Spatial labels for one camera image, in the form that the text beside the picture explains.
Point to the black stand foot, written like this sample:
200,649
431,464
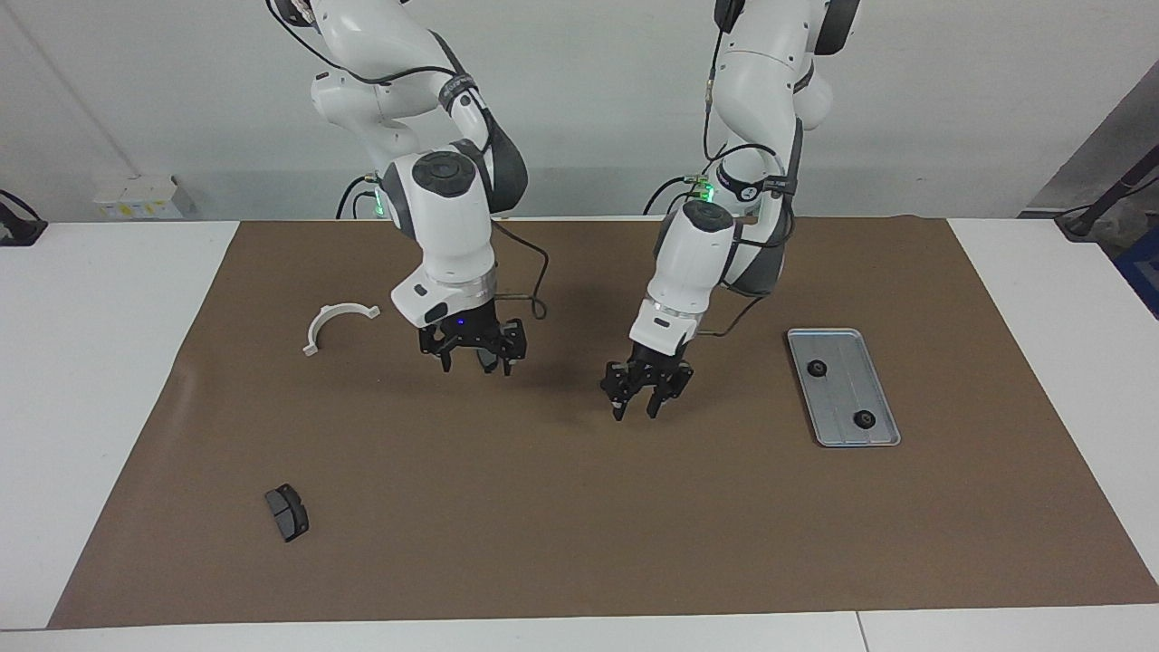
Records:
1082,222

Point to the blue crate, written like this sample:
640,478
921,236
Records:
1143,272

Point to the white curved plastic bracket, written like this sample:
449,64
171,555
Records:
342,309

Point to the brown table mat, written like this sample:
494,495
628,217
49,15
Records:
579,507

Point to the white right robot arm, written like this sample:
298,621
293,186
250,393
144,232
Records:
448,226

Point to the grey slotted brake pad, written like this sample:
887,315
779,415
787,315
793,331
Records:
288,514

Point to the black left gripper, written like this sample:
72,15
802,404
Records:
647,373

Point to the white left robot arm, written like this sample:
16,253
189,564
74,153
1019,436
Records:
693,263

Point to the black table clamp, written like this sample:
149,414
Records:
14,231

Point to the dark curved brake pad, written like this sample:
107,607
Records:
490,365

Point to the silver metal tray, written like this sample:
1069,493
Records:
838,398

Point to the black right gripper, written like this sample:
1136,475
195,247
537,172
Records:
466,333

